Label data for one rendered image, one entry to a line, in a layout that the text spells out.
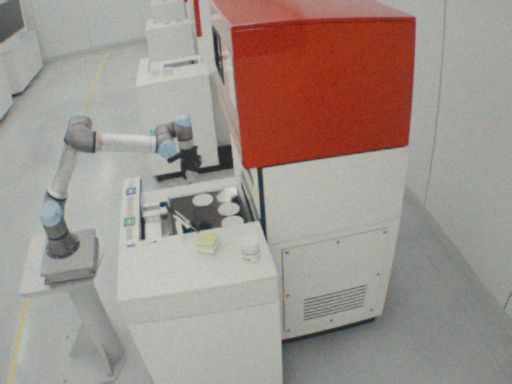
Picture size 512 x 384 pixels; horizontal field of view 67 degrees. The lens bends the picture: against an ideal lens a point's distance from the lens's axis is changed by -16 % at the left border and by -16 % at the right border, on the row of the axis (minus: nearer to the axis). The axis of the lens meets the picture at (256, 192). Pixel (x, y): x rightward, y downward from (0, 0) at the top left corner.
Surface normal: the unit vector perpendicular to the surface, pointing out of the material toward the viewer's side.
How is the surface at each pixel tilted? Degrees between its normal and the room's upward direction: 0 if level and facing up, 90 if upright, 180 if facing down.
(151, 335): 90
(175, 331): 90
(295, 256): 90
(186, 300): 90
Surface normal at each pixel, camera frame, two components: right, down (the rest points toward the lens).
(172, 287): -0.07, -0.83
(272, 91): 0.20, 0.54
